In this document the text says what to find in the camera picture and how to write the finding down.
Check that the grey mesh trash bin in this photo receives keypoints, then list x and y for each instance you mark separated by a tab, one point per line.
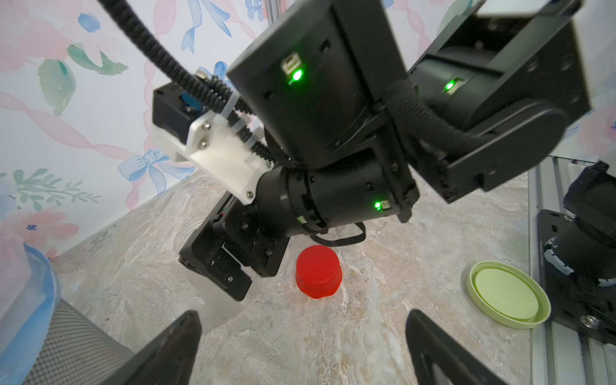
76	351

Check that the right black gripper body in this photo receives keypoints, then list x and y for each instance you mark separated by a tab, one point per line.
230	239

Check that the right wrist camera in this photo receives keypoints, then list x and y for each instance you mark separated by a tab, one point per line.
208	141

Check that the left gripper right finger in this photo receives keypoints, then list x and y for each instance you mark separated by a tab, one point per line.
438	359

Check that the red lid peanut jar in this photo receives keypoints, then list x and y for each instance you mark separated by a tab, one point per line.
214	305

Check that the red jar lid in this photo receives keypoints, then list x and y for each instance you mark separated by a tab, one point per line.
318	272

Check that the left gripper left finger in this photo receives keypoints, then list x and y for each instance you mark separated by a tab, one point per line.
167	359

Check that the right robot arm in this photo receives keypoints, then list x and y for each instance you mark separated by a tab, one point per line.
350	125

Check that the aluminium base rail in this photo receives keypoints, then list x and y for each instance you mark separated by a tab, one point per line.
572	256

